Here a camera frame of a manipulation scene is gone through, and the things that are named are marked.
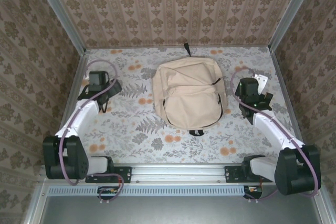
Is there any beige canvas backpack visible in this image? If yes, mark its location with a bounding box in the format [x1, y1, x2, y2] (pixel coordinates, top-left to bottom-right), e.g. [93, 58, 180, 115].
[152, 42, 228, 137]

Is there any floral table cloth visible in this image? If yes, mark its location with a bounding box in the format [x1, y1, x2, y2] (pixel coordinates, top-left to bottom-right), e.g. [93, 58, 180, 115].
[60, 47, 305, 164]

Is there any grey sheet metal tray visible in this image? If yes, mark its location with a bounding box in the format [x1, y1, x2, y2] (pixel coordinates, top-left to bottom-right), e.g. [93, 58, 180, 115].
[23, 183, 336, 224]

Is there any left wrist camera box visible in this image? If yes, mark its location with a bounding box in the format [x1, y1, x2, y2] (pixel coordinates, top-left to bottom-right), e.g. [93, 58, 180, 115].
[88, 70, 111, 91]

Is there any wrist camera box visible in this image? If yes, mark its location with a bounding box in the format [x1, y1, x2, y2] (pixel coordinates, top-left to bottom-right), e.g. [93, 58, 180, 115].
[238, 73, 269, 97]
[88, 70, 111, 91]

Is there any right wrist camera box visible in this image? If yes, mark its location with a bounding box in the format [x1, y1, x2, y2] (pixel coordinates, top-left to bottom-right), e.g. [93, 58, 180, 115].
[238, 73, 269, 97]

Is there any aluminium side rail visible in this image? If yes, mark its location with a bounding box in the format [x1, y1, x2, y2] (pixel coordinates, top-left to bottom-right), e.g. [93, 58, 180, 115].
[270, 50, 309, 162]
[49, 49, 90, 166]

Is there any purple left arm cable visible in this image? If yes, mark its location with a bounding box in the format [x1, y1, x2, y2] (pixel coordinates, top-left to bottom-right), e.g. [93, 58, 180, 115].
[59, 60, 124, 206]

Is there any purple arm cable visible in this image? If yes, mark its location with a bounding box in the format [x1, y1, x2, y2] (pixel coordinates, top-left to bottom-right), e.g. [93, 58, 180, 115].
[230, 67, 322, 205]
[59, 60, 124, 206]

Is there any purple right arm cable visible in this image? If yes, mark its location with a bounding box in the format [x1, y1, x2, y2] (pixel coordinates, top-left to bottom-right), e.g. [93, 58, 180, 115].
[230, 67, 322, 205]

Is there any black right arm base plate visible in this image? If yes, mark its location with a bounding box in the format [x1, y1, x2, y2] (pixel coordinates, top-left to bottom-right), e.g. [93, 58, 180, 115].
[224, 165, 274, 184]

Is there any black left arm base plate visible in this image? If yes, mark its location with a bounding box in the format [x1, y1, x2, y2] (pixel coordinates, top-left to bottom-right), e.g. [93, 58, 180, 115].
[85, 165, 132, 184]

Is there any small wired connector board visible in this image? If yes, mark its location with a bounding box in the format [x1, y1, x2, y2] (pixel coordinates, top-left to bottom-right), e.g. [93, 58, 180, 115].
[243, 185, 263, 200]
[97, 186, 119, 200]

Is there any aluminium corner post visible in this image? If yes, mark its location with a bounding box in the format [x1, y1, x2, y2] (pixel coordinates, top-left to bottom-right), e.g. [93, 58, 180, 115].
[31, 0, 88, 55]
[268, 0, 320, 52]

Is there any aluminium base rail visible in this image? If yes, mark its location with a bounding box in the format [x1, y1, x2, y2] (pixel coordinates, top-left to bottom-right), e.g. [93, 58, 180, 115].
[39, 163, 323, 184]

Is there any grey slotted cable duct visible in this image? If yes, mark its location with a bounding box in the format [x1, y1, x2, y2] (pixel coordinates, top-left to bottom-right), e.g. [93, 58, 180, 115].
[48, 185, 246, 197]

